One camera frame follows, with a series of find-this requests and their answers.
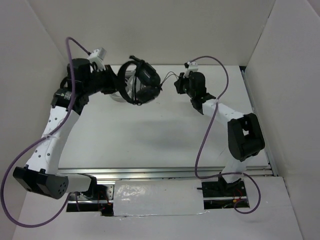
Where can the white taped cover plate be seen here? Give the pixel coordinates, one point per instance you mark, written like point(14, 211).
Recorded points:
point(157, 198)

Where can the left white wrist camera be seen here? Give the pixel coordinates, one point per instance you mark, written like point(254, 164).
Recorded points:
point(97, 57)

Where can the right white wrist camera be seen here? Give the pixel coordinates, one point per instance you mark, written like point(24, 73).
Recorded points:
point(191, 67)

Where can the black headphones with cable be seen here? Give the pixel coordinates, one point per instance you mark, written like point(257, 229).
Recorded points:
point(147, 84)

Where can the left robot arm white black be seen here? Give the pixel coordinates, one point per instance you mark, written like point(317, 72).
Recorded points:
point(84, 78)

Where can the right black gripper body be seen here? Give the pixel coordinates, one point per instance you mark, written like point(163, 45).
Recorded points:
point(184, 86)

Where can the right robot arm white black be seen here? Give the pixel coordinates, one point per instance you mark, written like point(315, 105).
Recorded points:
point(244, 135)

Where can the grey white headphone stand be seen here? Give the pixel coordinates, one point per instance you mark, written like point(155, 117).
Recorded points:
point(125, 92)

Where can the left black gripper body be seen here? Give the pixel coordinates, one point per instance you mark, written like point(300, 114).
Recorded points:
point(102, 81)

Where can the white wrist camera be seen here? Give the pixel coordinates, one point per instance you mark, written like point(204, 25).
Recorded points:
point(97, 57)
point(191, 67)

